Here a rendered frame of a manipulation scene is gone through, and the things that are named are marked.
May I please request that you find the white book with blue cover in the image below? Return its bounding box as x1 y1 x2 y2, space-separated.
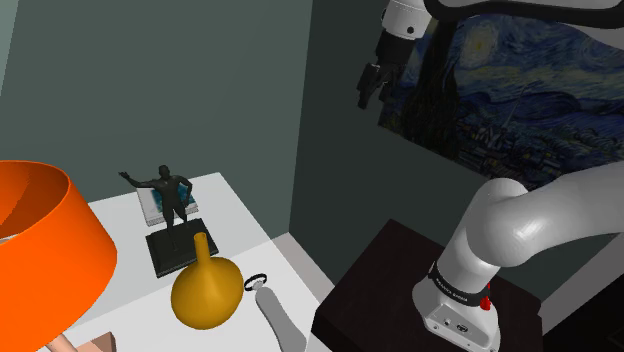
135 186 200 227

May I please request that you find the grey tool with black ring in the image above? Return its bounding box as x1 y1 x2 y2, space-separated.
243 273 309 352

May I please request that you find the orange shade table lamp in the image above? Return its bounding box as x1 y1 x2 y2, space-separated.
0 160 119 352

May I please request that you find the white table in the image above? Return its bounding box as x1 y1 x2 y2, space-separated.
37 171 329 352

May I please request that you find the blue starry night painting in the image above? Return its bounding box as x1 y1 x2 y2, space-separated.
377 13 624 192

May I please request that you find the dark robot stand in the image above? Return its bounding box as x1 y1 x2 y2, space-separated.
310 218 545 352

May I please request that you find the yellow long-necked vase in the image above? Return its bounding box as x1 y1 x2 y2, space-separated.
169 232 245 331

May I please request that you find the black human figure statue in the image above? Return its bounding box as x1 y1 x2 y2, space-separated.
118 164 220 280

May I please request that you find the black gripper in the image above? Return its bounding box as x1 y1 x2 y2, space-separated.
356 29 416 110

